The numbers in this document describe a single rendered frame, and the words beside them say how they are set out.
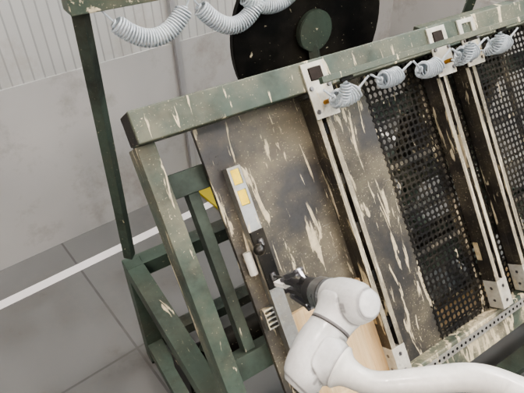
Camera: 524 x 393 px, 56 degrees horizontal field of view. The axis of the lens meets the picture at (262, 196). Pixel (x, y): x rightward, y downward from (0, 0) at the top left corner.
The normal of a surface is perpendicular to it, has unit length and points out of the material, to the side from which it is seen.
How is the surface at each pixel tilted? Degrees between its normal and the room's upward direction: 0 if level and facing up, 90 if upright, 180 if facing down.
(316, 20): 90
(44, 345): 0
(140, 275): 0
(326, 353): 26
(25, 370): 0
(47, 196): 90
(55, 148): 90
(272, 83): 56
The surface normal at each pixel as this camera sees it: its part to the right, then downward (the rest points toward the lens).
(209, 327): 0.44, -0.04
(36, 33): 0.63, 0.45
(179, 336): -0.03, -0.80
